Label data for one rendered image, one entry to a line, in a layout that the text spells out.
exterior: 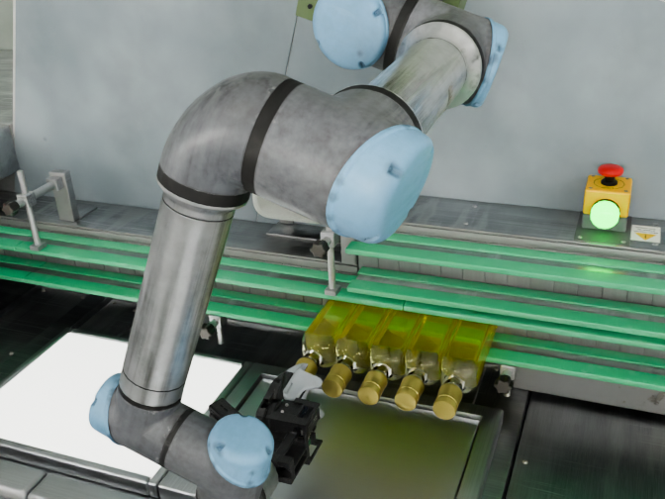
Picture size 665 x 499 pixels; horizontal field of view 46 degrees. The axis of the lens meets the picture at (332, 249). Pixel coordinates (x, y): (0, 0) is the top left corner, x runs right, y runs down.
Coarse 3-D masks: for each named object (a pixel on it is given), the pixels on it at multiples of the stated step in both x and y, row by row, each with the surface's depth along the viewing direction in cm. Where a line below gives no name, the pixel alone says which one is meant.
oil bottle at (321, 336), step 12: (324, 312) 133; (336, 312) 133; (348, 312) 133; (312, 324) 130; (324, 324) 130; (336, 324) 130; (312, 336) 127; (324, 336) 127; (336, 336) 127; (312, 348) 126; (324, 348) 125; (324, 360) 126
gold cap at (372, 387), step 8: (368, 376) 118; (376, 376) 118; (384, 376) 119; (368, 384) 116; (376, 384) 117; (384, 384) 118; (360, 392) 117; (368, 392) 116; (376, 392) 116; (360, 400) 118; (368, 400) 117; (376, 400) 116
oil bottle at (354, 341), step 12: (360, 312) 133; (372, 312) 132; (384, 312) 132; (348, 324) 129; (360, 324) 129; (372, 324) 129; (348, 336) 126; (360, 336) 126; (372, 336) 126; (336, 348) 125; (348, 348) 124; (360, 348) 124; (336, 360) 125; (360, 360) 124; (360, 372) 125
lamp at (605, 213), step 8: (600, 200) 125; (608, 200) 124; (592, 208) 125; (600, 208) 123; (608, 208) 123; (616, 208) 123; (592, 216) 124; (600, 216) 123; (608, 216) 123; (616, 216) 123; (600, 224) 124; (608, 224) 124
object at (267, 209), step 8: (256, 200) 148; (264, 200) 150; (256, 208) 148; (264, 208) 149; (272, 208) 149; (280, 208) 149; (264, 216) 148; (272, 216) 148; (280, 216) 147; (288, 216) 146; (296, 216) 146
